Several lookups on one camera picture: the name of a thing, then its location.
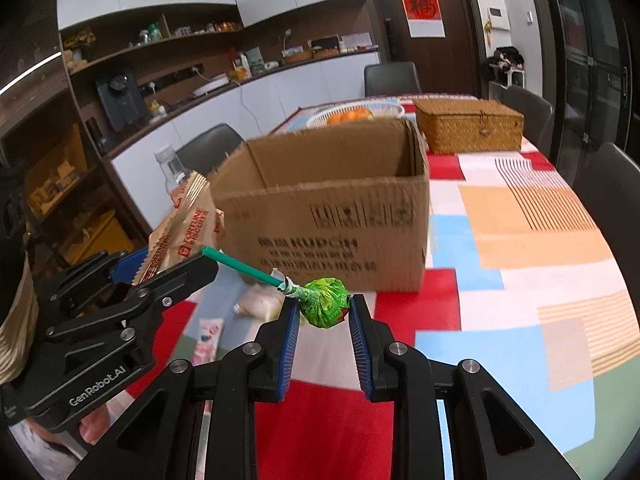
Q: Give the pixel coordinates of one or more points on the dark chair right far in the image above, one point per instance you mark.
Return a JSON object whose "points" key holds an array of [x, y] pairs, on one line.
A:
{"points": [[538, 116]]}

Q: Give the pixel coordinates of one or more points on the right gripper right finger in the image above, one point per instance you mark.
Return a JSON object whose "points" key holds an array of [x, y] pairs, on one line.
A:
{"points": [[438, 404]]}

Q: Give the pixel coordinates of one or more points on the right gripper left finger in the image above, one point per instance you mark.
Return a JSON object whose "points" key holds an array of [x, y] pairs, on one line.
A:
{"points": [[158, 436]]}

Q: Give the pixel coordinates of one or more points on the dark chair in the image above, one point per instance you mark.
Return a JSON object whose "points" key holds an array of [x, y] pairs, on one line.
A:
{"points": [[538, 116], [210, 149], [608, 187]]}

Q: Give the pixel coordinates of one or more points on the pink juice bottle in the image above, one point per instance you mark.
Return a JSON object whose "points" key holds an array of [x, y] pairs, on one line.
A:
{"points": [[176, 175]]}

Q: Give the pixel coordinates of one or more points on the left hand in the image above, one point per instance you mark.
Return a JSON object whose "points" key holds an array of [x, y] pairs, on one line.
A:
{"points": [[93, 426]]}

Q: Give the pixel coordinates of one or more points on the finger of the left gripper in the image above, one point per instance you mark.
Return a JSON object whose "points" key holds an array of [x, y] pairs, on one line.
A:
{"points": [[176, 283], [86, 280]]}

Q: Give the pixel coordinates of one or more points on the dark wooden door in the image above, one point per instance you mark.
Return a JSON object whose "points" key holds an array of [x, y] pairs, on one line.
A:
{"points": [[449, 65]]}

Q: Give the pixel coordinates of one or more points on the brown cardboard box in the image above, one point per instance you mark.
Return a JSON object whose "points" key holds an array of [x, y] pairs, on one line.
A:
{"points": [[349, 201]]}

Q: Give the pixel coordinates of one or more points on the white pink snack packet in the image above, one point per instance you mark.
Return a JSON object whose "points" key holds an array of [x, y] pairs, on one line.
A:
{"points": [[206, 347]]}

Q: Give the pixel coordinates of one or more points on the white shoe rack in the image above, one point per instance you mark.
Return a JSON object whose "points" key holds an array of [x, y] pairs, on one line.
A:
{"points": [[505, 68]]}

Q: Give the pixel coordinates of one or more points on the dark chair left side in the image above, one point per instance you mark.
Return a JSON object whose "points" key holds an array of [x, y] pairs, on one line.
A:
{"points": [[210, 149]]}

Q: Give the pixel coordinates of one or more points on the dark chair far end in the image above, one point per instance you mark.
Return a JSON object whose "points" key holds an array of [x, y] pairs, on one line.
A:
{"points": [[391, 79]]}

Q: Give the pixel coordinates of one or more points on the glass sliding door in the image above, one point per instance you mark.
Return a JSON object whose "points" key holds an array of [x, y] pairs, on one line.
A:
{"points": [[595, 81]]}

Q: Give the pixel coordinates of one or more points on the dark chair right near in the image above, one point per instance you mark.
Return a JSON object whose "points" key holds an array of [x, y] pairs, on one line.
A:
{"points": [[608, 187]]}

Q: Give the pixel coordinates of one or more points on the red fu door poster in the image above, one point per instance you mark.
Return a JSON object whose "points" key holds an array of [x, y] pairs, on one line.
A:
{"points": [[424, 19]]}

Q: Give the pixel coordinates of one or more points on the woven wicker box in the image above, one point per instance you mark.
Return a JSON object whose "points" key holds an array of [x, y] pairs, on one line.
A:
{"points": [[468, 126]]}

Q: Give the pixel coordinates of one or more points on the beige biscuit packet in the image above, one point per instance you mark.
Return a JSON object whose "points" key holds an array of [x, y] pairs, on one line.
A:
{"points": [[193, 223]]}

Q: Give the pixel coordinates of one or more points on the green lollipop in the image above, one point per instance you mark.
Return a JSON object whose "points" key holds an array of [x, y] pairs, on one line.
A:
{"points": [[323, 302]]}

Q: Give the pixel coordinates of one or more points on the black coffee machine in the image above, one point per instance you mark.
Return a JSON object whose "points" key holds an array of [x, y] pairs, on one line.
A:
{"points": [[121, 99]]}

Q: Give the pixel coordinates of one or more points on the white fruit basket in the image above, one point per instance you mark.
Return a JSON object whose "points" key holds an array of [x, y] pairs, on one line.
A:
{"points": [[356, 111]]}

